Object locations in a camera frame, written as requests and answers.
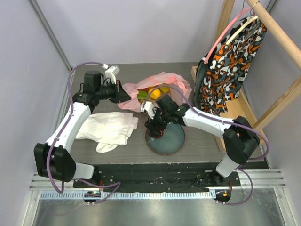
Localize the purple cable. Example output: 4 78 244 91
46 61 121 204
142 85 269 207

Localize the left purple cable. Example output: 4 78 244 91
46 61 121 204

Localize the pink plastic bag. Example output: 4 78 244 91
118 72 192 112

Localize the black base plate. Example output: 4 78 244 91
88 163 241 193

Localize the pink clothes hanger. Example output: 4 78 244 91
204 7 251 64

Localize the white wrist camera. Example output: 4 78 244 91
102 64 120 84
140 101 155 119

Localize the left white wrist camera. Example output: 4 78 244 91
102 64 120 84

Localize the green fake starfruit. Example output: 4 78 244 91
137 90 149 101

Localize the brown fake longan bunch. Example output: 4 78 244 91
139 99 146 104

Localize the wooden clothes rack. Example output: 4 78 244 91
192 0 301 157

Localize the blue ceramic plate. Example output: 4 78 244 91
145 123 185 155

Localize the white cloth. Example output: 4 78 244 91
76 112 138 153

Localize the red fake apple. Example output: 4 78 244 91
154 128 164 138

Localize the orange fake fruit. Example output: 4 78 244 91
148 88 162 100

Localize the cream clothes hanger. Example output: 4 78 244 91
225 16 258 45

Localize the patterned orange black garment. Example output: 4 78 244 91
194 16 267 115

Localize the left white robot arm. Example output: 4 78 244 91
34 66 131 188

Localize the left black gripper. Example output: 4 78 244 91
95 80 131 104

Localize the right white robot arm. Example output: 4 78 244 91
140 95 260 186

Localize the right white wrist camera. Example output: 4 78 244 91
140 101 155 119

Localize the aluminium rail frame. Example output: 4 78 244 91
22 65 294 226

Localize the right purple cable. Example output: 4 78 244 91
142 85 269 207

